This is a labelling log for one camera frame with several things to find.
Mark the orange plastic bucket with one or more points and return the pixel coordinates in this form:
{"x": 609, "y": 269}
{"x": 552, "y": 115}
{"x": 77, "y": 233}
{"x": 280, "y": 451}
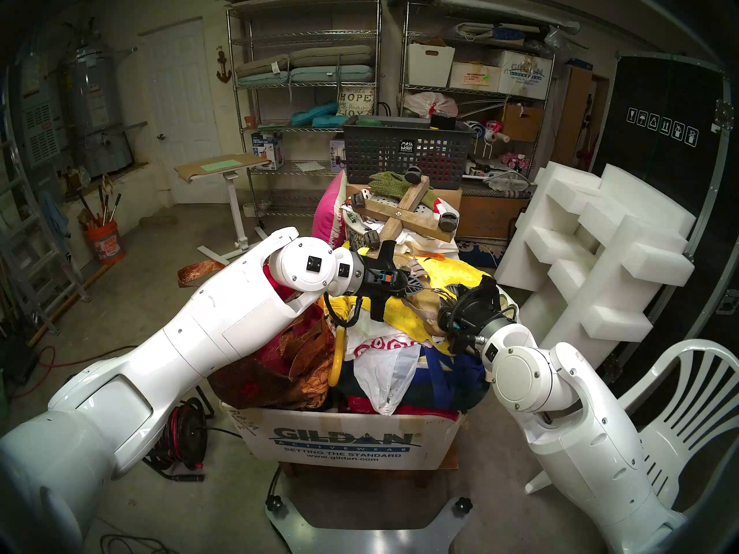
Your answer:
{"x": 107, "y": 244}

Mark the orange patterned ribbon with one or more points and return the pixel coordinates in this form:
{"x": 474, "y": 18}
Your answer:
{"x": 199, "y": 268}

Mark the white labelled cardboard box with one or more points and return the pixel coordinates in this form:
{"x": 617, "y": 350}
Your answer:
{"x": 470, "y": 77}

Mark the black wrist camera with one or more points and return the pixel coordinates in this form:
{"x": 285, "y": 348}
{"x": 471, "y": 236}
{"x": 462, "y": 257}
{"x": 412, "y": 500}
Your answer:
{"x": 449, "y": 323}
{"x": 387, "y": 276}

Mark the dark plastic mesh basket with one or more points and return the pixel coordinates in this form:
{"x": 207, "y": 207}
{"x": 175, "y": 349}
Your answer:
{"x": 375, "y": 149}

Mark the Hope print pillow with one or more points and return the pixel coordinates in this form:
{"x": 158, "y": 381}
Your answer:
{"x": 355, "y": 100}

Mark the white foam packing insert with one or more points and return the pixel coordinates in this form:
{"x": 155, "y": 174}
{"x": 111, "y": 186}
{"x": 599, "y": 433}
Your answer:
{"x": 623, "y": 253}

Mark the brown wooden chest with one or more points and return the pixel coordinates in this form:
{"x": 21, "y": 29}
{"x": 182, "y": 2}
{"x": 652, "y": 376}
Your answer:
{"x": 491, "y": 215}

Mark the pink white pillow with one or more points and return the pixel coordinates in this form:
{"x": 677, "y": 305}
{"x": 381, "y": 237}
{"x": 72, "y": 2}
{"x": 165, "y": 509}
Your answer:
{"x": 326, "y": 212}

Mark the white panel door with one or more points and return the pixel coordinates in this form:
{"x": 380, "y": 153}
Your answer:
{"x": 179, "y": 97}

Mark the white overbed table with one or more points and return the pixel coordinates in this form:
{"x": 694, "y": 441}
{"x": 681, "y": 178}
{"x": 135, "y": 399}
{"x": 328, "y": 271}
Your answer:
{"x": 233, "y": 206}

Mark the brown wooden cabinet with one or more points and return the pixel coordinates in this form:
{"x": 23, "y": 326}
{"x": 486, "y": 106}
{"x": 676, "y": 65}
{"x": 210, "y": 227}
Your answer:
{"x": 571, "y": 114}

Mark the black yellow small box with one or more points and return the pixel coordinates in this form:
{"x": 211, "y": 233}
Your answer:
{"x": 443, "y": 123}

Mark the blue white product box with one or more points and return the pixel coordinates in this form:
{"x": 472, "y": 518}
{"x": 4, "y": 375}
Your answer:
{"x": 268, "y": 152}

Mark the pale plastic shelf bag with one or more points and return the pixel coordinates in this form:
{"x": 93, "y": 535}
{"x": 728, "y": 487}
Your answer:
{"x": 427, "y": 104}

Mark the blue white patterned cloth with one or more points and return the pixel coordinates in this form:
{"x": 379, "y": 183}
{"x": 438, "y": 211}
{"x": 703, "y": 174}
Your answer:
{"x": 479, "y": 251}

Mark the tan seat cushion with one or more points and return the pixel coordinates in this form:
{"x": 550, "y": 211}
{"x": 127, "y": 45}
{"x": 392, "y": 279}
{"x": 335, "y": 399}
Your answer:
{"x": 332, "y": 55}

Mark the grey furnace unit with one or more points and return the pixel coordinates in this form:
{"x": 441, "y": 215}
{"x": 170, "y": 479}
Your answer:
{"x": 40, "y": 131}

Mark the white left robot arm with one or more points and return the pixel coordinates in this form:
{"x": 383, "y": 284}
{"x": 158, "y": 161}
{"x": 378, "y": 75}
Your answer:
{"x": 213, "y": 328}

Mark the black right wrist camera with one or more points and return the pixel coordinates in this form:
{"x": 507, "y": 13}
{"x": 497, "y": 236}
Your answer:
{"x": 449, "y": 323}

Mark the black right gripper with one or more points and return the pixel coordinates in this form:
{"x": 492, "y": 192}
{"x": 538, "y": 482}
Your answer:
{"x": 485, "y": 316}

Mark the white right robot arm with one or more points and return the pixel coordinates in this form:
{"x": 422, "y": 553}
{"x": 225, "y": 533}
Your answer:
{"x": 583, "y": 455}

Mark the red fabric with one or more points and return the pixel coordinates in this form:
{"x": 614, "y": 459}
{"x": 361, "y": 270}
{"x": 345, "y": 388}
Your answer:
{"x": 415, "y": 411}

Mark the flat brown cardboard box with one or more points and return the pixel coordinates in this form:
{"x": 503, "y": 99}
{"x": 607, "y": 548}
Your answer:
{"x": 450, "y": 198}

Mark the small white Gildan box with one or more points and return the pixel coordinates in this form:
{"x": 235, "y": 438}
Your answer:
{"x": 525, "y": 74}

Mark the large Gildan activewear carton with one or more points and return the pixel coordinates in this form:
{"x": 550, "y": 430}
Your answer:
{"x": 346, "y": 443}

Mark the wooden cross caster dolly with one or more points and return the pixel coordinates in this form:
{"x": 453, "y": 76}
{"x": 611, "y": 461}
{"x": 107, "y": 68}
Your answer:
{"x": 404, "y": 212}

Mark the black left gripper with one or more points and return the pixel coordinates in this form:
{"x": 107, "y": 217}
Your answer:
{"x": 384, "y": 284}

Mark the teal blue cushion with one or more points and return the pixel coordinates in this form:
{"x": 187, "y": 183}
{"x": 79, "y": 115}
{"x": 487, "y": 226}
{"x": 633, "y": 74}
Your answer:
{"x": 312, "y": 115}

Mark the black star knob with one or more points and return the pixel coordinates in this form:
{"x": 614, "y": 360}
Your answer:
{"x": 462, "y": 505}
{"x": 277, "y": 504}

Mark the pink artificial flowers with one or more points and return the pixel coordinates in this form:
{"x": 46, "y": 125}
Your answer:
{"x": 514, "y": 160}

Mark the anchor wall decoration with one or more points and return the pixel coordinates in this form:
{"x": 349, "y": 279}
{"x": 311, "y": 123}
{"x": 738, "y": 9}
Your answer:
{"x": 223, "y": 74}

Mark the white red-target plastic bag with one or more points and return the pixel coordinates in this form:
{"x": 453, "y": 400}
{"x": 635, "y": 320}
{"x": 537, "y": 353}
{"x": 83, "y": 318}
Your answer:
{"x": 381, "y": 380}

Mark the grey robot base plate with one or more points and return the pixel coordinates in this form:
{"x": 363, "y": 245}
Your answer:
{"x": 369, "y": 541}

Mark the white plastic chair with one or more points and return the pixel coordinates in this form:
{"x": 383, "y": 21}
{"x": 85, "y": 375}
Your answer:
{"x": 698, "y": 348}

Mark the black flight case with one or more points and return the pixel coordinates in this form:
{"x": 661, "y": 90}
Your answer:
{"x": 664, "y": 97}

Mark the yellow towel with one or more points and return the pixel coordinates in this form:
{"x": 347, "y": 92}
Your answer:
{"x": 462, "y": 273}

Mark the green knit glove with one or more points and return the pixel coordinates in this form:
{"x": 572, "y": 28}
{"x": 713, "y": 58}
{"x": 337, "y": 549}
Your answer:
{"x": 389, "y": 183}

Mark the grey water heater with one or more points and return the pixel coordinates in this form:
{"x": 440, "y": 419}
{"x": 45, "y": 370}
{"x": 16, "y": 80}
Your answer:
{"x": 92, "y": 108}

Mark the aluminium ladder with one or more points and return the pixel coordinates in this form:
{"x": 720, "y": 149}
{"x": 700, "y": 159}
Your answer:
{"x": 34, "y": 253}

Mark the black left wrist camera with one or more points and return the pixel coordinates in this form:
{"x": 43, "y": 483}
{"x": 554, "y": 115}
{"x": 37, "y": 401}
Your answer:
{"x": 387, "y": 276}

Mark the mint seat cushion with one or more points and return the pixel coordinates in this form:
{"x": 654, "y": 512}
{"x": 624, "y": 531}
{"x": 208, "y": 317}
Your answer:
{"x": 332, "y": 74}

